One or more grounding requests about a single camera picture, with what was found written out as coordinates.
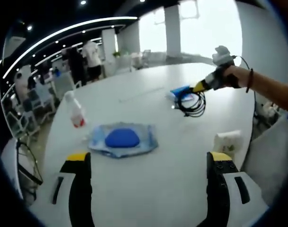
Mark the clear plastic bottle red label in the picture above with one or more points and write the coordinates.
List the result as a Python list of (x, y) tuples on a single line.
[(76, 111)]

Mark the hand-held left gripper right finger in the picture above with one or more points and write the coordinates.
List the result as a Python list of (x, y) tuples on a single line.
[(217, 189)]

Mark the person's light clothing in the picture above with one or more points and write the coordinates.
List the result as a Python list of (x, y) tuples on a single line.
[(271, 160)]

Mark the white paper cup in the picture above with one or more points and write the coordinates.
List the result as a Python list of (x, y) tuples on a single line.
[(227, 142)]

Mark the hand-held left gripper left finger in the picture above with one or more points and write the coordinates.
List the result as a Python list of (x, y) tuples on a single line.
[(80, 189)]

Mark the white table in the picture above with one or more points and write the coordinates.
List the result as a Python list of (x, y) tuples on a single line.
[(146, 123)]

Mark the white side desk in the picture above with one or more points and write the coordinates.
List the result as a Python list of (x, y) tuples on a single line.
[(10, 165)]

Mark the small blue tissue packet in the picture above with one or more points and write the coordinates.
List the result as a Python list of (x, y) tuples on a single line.
[(179, 91)]

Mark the blue wet wipes pack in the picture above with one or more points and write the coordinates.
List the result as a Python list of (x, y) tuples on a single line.
[(121, 139)]

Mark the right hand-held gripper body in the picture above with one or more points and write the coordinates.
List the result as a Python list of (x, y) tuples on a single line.
[(223, 58)]

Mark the person's right hand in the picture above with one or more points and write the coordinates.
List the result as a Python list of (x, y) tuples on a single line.
[(236, 74)]

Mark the green potted plant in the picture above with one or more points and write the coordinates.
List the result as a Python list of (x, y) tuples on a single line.
[(116, 54)]

